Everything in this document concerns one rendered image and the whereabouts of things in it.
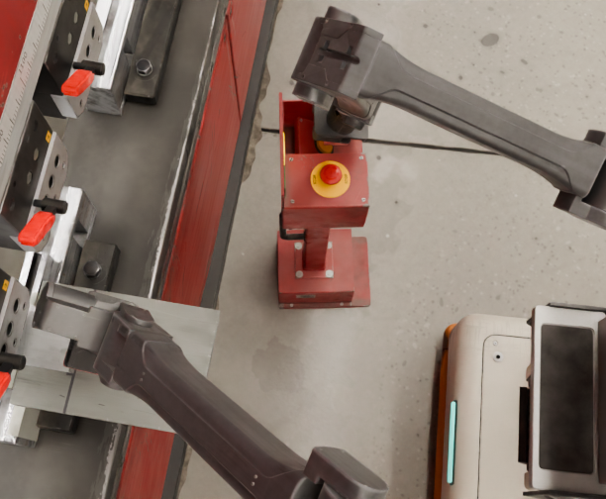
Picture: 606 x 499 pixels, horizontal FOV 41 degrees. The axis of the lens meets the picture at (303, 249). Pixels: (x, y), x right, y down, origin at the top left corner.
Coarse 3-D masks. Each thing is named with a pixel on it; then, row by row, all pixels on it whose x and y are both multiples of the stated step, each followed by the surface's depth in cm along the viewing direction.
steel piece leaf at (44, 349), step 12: (24, 336) 115; (36, 336) 115; (48, 336) 115; (60, 336) 116; (24, 348) 115; (36, 348) 115; (48, 348) 115; (60, 348) 115; (36, 360) 114; (48, 360) 114; (60, 360) 114; (72, 372) 114
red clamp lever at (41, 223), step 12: (36, 204) 102; (48, 204) 102; (60, 204) 102; (36, 216) 99; (48, 216) 99; (24, 228) 97; (36, 228) 96; (48, 228) 99; (24, 240) 95; (36, 240) 95
